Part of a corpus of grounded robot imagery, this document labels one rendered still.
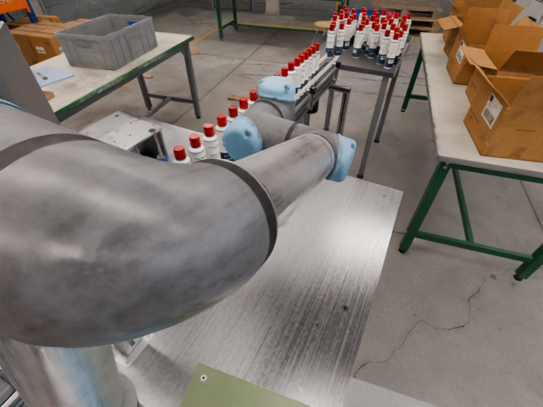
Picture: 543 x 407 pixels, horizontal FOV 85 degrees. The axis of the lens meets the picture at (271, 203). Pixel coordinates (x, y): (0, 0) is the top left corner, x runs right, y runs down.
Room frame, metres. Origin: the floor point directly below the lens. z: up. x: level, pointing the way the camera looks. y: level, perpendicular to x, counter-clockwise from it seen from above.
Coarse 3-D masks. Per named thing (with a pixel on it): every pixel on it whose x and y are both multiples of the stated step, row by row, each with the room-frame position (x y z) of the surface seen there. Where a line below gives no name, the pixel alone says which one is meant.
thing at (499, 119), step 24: (480, 72) 1.32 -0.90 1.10; (480, 96) 1.43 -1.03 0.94; (504, 96) 1.45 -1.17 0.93; (528, 96) 1.13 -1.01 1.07; (480, 120) 1.32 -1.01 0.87; (504, 120) 1.15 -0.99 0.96; (528, 120) 1.13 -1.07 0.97; (480, 144) 1.20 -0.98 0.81; (504, 144) 1.14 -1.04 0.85; (528, 144) 1.12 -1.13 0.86
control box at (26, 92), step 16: (0, 32) 0.42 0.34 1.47; (0, 48) 0.38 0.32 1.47; (16, 48) 0.45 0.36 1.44; (0, 64) 0.34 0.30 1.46; (16, 64) 0.41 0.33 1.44; (0, 80) 0.32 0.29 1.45; (16, 80) 0.37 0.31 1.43; (32, 80) 0.44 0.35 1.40; (0, 96) 0.32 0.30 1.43; (16, 96) 0.33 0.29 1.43; (32, 96) 0.40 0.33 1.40; (32, 112) 0.36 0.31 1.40; (48, 112) 0.43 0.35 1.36
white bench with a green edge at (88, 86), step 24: (168, 48) 2.67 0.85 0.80; (72, 72) 2.14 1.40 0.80; (96, 72) 2.14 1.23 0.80; (120, 72) 2.14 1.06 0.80; (144, 72) 2.38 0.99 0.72; (192, 72) 3.01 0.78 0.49; (72, 96) 1.75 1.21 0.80; (96, 96) 1.89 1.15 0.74; (144, 96) 3.18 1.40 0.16; (168, 96) 3.10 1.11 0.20; (192, 96) 2.99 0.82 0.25
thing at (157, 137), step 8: (152, 136) 0.79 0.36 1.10; (160, 136) 0.77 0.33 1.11; (144, 144) 0.81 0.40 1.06; (152, 144) 0.79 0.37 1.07; (160, 144) 0.78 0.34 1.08; (136, 152) 0.72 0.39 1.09; (144, 152) 0.81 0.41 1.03; (152, 152) 0.80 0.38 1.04; (160, 152) 0.74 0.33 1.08; (168, 160) 0.77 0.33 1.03
